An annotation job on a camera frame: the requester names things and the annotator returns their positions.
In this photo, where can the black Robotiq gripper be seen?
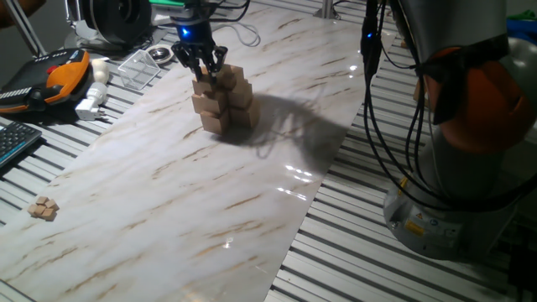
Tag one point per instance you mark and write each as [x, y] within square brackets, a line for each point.
[194, 35]

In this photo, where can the white egg-shaped object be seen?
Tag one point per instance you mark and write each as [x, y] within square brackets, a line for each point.
[100, 71]

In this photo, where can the thick grey stand leg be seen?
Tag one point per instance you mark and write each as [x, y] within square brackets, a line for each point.
[26, 27]

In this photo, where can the silver metal post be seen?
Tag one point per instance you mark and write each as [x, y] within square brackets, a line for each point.
[327, 8]

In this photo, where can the white power adapter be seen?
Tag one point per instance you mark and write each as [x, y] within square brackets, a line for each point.
[90, 102]

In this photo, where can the clear plastic box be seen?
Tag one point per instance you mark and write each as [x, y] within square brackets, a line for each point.
[138, 69]

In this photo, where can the white button control box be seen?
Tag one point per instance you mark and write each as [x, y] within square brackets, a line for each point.
[161, 19]

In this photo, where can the small wooden cube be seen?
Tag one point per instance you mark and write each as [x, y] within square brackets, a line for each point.
[42, 200]
[48, 215]
[40, 209]
[52, 204]
[32, 209]

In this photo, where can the large wooden cube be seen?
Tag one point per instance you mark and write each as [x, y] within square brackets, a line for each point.
[238, 71]
[246, 116]
[196, 104]
[200, 87]
[215, 122]
[242, 95]
[215, 102]

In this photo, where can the black filament spool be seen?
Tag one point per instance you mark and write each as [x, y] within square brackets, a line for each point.
[113, 21]

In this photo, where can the black computer keyboard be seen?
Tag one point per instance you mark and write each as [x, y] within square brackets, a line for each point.
[17, 140]

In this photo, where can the white marble pattern mat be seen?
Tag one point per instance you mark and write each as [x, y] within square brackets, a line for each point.
[210, 235]

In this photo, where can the orange black teach pendant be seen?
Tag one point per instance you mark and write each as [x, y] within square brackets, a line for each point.
[63, 77]

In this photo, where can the blue bag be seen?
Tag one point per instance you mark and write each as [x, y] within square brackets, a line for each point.
[524, 31]

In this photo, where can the person's left forearm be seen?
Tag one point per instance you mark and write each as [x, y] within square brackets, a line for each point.
[25, 6]

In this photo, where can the green fabric item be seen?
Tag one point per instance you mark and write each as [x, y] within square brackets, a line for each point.
[524, 15]

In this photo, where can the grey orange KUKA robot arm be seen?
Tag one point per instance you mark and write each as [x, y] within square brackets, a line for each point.
[461, 25]

